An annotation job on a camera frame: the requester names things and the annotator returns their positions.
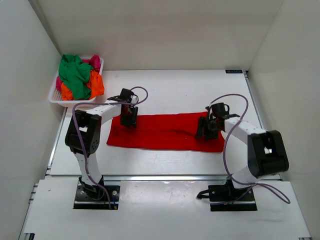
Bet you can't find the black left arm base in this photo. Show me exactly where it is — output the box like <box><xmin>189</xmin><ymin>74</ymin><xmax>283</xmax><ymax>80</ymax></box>
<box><xmin>73</xmin><ymin>181</ymin><xmax>121</xmax><ymax>211</ymax></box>

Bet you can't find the pink t shirt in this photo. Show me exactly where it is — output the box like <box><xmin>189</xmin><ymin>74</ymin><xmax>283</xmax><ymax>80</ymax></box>
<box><xmin>55</xmin><ymin>55</ymin><xmax>103</xmax><ymax>92</ymax></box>

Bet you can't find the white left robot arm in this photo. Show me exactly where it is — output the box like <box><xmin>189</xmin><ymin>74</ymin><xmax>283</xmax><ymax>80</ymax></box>
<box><xmin>65</xmin><ymin>88</ymin><xmax>139</xmax><ymax>194</ymax></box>

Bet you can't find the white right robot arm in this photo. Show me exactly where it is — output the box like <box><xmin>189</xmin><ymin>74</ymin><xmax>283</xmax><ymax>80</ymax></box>
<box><xmin>195</xmin><ymin>102</ymin><xmax>289</xmax><ymax>189</ymax></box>

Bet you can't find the green t shirt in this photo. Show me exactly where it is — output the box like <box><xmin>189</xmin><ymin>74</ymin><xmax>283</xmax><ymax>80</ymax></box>
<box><xmin>58</xmin><ymin>54</ymin><xmax>93</xmax><ymax>100</ymax></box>

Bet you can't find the orange t shirt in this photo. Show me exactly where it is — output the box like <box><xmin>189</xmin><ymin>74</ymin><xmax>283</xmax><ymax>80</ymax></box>
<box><xmin>61</xmin><ymin>70</ymin><xmax>105</xmax><ymax>101</ymax></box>

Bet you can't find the red t shirt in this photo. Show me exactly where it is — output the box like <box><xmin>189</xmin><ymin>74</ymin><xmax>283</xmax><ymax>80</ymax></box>
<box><xmin>106</xmin><ymin>112</ymin><xmax>225</xmax><ymax>153</ymax></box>

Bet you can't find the white plastic basket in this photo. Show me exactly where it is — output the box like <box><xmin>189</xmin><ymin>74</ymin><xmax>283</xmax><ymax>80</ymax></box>
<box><xmin>49</xmin><ymin>54</ymin><xmax>105</xmax><ymax>107</ymax></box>

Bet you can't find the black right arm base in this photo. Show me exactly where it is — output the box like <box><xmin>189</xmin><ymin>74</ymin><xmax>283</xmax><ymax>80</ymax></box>
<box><xmin>196</xmin><ymin>184</ymin><xmax>258</xmax><ymax>212</ymax></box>

